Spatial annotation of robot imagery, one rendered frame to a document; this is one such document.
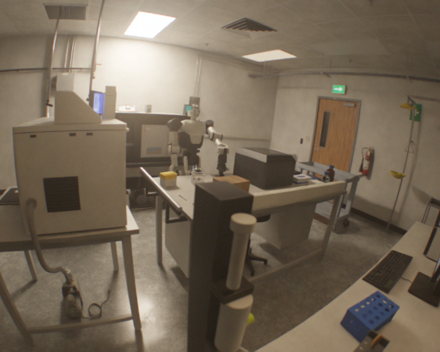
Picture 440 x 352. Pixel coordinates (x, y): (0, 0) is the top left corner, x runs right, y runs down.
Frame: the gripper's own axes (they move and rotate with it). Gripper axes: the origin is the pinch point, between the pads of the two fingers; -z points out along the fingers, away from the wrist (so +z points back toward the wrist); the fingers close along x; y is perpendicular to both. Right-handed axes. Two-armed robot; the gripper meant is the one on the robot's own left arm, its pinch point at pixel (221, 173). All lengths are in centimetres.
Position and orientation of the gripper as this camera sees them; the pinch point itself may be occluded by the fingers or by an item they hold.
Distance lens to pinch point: 236.6
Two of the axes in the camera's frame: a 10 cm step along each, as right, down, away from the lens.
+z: 1.0, -9.6, -2.6
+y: 8.4, -0.6, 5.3
